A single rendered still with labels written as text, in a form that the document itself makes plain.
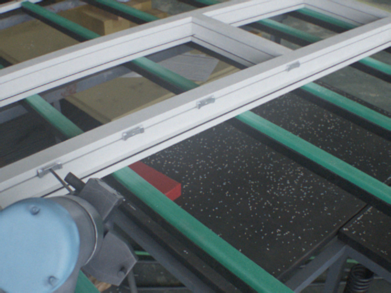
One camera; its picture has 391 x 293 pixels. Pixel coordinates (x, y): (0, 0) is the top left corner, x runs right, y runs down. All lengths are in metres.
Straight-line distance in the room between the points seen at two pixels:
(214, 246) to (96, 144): 0.31
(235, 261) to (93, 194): 0.27
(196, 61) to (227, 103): 0.81
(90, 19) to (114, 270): 1.76
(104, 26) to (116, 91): 0.50
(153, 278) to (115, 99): 0.69
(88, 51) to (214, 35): 0.38
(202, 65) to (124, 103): 0.39
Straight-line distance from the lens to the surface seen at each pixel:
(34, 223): 0.46
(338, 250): 1.28
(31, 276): 0.47
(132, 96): 1.71
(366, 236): 1.29
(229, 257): 0.80
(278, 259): 1.19
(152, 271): 1.94
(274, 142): 1.10
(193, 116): 1.08
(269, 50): 1.34
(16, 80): 1.30
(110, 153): 0.98
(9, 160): 2.06
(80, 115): 2.23
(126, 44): 1.43
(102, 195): 0.65
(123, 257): 0.62
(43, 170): 0.92
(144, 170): 1.37
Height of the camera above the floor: 1.45
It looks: 35 degrees down
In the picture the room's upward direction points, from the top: straight up
